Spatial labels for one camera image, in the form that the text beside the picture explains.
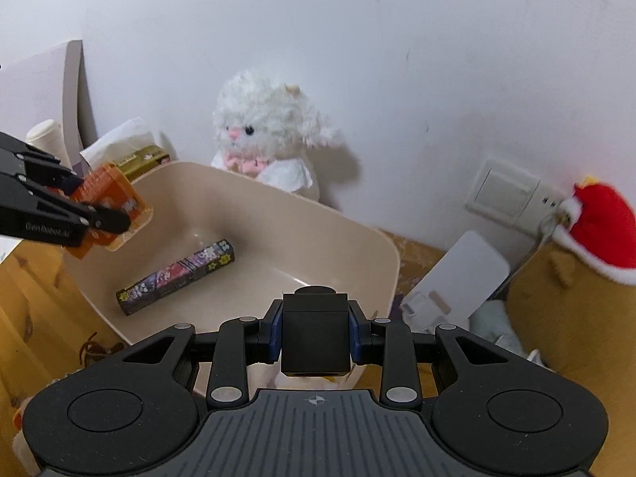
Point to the white fluffy plush toy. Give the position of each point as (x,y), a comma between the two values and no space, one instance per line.
(268,119)

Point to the red plush hat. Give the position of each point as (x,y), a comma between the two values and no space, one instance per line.
(603,223)

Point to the beige plastic basin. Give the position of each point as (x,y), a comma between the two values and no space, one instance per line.
(298,238)

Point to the wooden desktop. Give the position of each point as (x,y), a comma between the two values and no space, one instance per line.
(35,298)

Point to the brown plush toy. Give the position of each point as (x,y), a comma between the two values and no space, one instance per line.
(561,308)

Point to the white phone stand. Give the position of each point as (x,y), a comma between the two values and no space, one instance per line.
(467,268)

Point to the gold tissue box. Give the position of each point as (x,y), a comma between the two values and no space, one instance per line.
(144,159)

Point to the black cube box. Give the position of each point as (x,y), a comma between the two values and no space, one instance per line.
(315,338)

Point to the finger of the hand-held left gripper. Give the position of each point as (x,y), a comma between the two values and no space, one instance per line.
(107,218)
(44,169)

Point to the dark printed long box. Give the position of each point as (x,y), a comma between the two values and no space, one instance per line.
(174,276)

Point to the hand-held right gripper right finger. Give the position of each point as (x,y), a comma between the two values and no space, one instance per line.
(354,338)

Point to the orange snack packet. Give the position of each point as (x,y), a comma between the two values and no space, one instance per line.
(117,189)

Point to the white wall socket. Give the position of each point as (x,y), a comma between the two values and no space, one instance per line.
(502,189)

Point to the white board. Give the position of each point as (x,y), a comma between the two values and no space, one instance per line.
(35,89)

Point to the pale blue cloth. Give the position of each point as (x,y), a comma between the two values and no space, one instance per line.
(492,323)

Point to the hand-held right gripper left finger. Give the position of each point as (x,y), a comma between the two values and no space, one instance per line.
(276,338)

